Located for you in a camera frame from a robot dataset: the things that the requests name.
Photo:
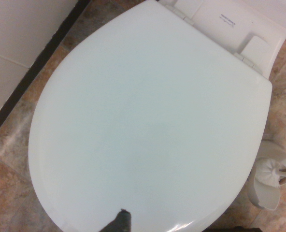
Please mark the white toilet seat lid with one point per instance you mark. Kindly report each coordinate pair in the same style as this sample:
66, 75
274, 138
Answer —
143, 116

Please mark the white toilet brush holder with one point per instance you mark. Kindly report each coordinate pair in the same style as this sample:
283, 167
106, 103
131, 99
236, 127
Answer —
263, 193

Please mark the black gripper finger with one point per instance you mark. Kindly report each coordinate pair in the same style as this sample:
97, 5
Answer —
120, 222

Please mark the black wall baseboard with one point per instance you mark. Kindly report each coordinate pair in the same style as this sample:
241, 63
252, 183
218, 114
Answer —
34, 65

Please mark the white porcelain toilet bowl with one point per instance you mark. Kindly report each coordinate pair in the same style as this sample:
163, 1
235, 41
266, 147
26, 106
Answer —
232, 26

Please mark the white toilet brush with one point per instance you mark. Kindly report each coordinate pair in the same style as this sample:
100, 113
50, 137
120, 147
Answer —
273, 172

